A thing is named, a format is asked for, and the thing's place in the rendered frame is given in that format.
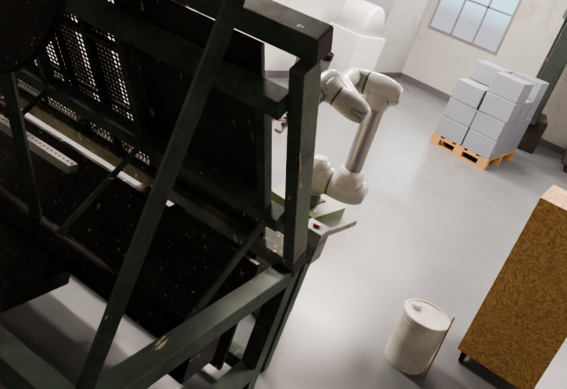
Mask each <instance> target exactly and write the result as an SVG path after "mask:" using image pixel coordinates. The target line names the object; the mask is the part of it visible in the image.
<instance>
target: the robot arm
mask: <svg viewBox="0 0 567 389"><path fill-rule="evenodd" d="M360 94H362V95H365V100H364V98H363V97H362V95H360ZM402 95H403V88H402V86H401V85H400V84H399V83H398V82H397V81H395V80H394V79H392V78H389V77H387V76H385V75H383V74H380V73H375V72H372V71H370V70H366V69H363V68H348V69H346V70H345V71H344V72H343V73H342V74H340V73H339V72H338V71H337V70H334V69H328V70H326V71H325V72H323V73H321V87H320V97H319V104H320V103H322V102H326V103H328V104H329V105H331V106H332V107H333V108H334V109H335V110H336V111H338V112H339V113H340V114H341V115H343V116H344V117H346V118H347V119H349V120H350V121H351V122H355V123H359V127H358V130H357V132H356V134H355V137H354V141H353V143H352V146H351V149H350V151H349V154H348V157H347V160H346V163H345V165H341V166H340V167H339V169H338V170H335V169H334V168H332V162H331V160H329V158H328V157H326V156H324V155H321V154H315V156H314V165H313V176H312V185H311V195H310V208H313V207H314V206H316V205H318V204H320V203H325V202H326V199H325V198H323V197H321V195H322V194H325V195H327V196H329V197H331V198H333V199H335V200H337V201H339V202H341V203H346V204H349V205H358V204H361V203H362V202H363V201H364V199H365V197H366V195H367V193H368V191H369V190H368V186H367V184H366V183H365V182H364V179H365V175H364V172H363V171H362V169H363V166H364V164H365V160H366V158H367V155H368V153H369V151H370V146H371V144H372V142H373V139H374V137H375V134H376V131H377V129H378V126H379V124H380V122H381V118H382V116H383V113H384V112H385V111H387V110H388V108H389V107H390V106H396V105H398V104H399V103H400V101H401V99H402ZM283 118H284V120H283V121H282V122H281V123H280V124H279V125H278V126H277V127H276V128H275V129H274V131H275V132H277V133H279V134H281V133H282V132H283V131H284V130H285V129H286V128H287V127H288V112H287V113H286V117H285V116H284V117H283Z"/></svg>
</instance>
